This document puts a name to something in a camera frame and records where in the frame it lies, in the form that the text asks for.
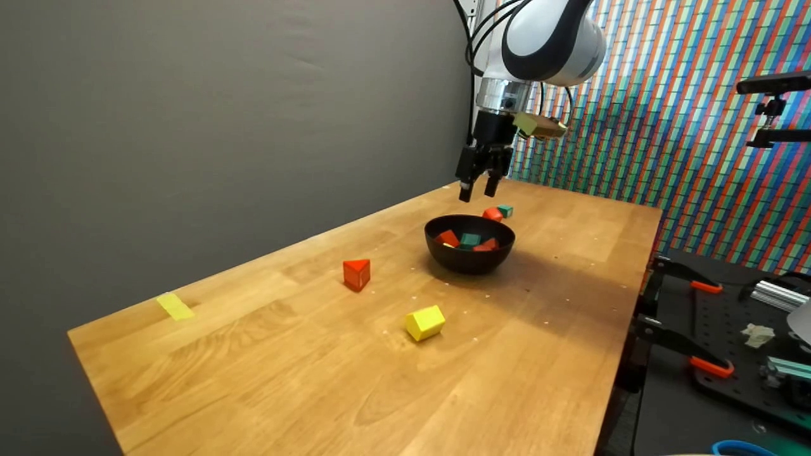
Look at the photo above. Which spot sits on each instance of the large yellow block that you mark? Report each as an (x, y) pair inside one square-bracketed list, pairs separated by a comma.
[(425, 322)]

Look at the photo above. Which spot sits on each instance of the red triangular block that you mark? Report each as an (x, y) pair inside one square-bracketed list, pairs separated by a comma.
[(356, 274)]

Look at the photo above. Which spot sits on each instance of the black bowl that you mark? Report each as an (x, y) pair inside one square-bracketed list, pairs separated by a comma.
[(496, 246)]

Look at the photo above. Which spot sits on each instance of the black orange clamp near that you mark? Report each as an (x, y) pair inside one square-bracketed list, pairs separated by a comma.
[(700, 359)]

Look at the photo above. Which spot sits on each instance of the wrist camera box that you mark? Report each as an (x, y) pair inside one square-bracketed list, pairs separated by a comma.
[(542, 127)]

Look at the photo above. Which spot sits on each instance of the red cube block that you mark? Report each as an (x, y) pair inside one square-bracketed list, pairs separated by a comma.
[(449, 239)]

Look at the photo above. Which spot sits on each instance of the black orange clamp far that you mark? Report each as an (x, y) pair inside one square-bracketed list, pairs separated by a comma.
[(695, 279)]

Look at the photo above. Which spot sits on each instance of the black perforated board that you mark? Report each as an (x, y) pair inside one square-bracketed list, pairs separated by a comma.
[(741, 329)]

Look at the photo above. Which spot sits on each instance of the red rounded block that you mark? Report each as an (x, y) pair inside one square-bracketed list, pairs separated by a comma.
[(492, 215)]

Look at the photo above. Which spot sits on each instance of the yellow tape strip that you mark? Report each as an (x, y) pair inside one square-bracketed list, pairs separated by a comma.
[(176, 309)]

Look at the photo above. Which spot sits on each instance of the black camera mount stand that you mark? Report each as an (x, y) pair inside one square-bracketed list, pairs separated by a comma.
[(776, 88)]

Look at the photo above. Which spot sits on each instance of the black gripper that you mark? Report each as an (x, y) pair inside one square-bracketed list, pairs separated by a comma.
[(491, 151)]

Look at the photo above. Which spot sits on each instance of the teal block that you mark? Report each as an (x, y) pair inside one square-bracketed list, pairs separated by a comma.
[(470, 239), (508, 211)]

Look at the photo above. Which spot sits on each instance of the black orange clamp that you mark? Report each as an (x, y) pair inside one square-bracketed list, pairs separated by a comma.
[(700, 359), (695, 279)]

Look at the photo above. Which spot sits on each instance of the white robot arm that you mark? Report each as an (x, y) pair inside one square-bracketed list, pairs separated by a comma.
[(513, 48)]

